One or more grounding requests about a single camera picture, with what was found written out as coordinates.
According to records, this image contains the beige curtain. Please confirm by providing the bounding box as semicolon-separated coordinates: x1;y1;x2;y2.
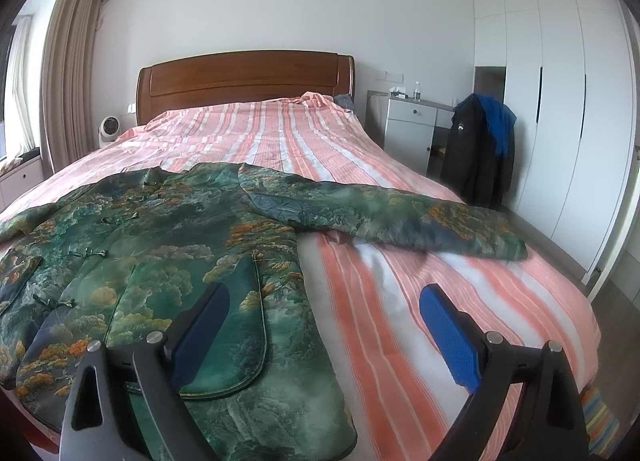
40;0;103;178

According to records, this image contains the black jacket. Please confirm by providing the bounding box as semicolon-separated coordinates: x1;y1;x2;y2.
440;94;516;210

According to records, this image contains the green landscape print jacket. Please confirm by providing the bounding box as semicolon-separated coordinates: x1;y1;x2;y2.
0;161;529;461

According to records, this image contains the blue garment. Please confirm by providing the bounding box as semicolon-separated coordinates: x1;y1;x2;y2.
472;94;517;160

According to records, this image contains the pink striped bed sheet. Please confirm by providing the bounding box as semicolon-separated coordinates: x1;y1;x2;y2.
0;91;601;461

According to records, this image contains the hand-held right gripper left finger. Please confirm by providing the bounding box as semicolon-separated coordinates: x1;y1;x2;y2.
59;282;232;461

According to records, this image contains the white window seat cabinet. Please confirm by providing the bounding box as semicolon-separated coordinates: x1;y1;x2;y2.
0;148;49;210

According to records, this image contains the white wardrobe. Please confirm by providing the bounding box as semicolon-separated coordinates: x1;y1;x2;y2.
472;0;637;287

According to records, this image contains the white sheer curtain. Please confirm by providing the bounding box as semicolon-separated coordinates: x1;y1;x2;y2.
7;15;43;158

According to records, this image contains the striped rug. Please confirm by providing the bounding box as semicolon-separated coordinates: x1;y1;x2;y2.
579;385;621;448

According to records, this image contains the wooden headboard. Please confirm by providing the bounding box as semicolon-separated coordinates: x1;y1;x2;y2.
136;52;356;126

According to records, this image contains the small white fan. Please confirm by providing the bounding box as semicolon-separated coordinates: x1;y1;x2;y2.
97;114;126;144

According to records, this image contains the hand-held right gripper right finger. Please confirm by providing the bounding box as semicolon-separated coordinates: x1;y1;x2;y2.
419;283;589;461

